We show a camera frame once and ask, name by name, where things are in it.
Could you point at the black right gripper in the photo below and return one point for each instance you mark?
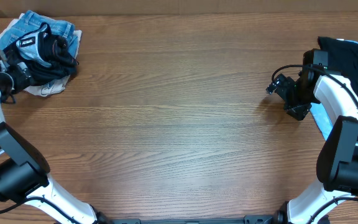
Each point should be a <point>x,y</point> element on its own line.
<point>298,112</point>

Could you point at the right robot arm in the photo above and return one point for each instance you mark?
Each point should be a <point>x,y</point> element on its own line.
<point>314,203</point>

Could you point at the light blue t-shirt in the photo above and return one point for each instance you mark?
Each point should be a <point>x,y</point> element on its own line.
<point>322,121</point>

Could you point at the black printed cycling jersey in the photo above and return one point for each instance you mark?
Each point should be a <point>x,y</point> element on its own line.
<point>45,54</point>

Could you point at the folded white cloth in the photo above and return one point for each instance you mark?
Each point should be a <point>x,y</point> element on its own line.
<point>50,88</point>

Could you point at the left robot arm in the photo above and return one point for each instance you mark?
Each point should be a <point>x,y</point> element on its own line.
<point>25,177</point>

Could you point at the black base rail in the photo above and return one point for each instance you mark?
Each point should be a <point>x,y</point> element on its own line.
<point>248,219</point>

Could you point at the plain black garment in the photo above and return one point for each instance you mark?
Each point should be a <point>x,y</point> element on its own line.
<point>353,71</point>

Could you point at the folded blue denim jeans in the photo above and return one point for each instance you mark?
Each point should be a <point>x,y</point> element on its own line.
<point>31,21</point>

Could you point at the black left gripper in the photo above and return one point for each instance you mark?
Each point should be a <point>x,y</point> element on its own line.
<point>19,71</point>

